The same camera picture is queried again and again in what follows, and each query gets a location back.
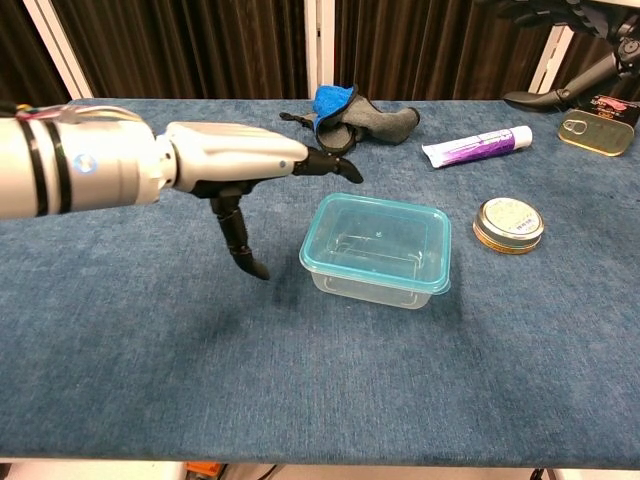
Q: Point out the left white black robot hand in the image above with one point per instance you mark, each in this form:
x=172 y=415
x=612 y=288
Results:
x=225 y=150

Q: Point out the clear blue plastic container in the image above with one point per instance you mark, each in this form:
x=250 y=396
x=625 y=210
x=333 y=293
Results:
x=375 y=240

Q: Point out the dark pleated curtain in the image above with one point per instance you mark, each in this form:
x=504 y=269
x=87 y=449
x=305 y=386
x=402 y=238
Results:
x=200 y=45

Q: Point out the grey and blue eye mask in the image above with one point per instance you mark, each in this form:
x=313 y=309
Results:
x=375 y=120

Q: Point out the blue fabric table cover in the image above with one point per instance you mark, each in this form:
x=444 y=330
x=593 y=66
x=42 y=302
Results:
x=200 y=360

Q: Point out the white purple toothpaste tube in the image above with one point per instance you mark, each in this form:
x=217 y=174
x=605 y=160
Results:
x=470 y=147

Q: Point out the round gold metal tin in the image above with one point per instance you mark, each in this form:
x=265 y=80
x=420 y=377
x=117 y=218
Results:
x=507 y=222

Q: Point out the rectangular black gold food tin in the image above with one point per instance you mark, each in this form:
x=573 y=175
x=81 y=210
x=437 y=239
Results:
x=600 y=132

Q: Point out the white metal frame post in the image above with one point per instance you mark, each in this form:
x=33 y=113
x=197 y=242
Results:
x=550 y=60
x=60 y=55
x=319 y=45

